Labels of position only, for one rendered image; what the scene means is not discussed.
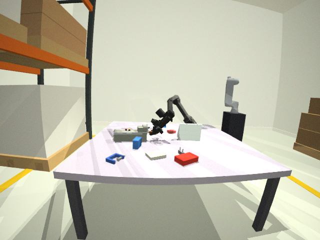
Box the red rectangular block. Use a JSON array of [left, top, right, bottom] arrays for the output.
[[167, 129, 177, 134], [174, 152, 199, 166]]

